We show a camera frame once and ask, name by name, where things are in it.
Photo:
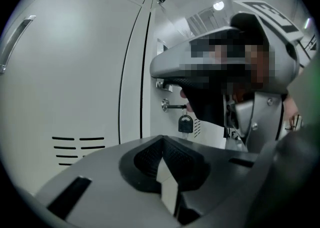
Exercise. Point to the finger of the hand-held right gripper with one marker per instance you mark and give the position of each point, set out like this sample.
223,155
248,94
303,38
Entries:
207,104
172,59

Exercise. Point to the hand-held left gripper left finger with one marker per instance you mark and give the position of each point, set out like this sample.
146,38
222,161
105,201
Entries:
100,184

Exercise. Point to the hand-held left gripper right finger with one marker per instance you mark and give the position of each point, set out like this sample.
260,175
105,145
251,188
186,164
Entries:
217,184

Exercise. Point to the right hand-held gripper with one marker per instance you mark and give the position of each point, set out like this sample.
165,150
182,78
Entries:
282,59

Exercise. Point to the black padlock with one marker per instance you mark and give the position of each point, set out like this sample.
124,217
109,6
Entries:
185,124

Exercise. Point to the white locker door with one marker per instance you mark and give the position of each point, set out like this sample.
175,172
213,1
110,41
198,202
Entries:
170,22

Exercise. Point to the grey metal locker cabinet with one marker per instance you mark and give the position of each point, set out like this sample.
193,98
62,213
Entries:
75,72

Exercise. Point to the round ceiling light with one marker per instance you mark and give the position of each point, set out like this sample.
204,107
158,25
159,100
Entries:
219,5

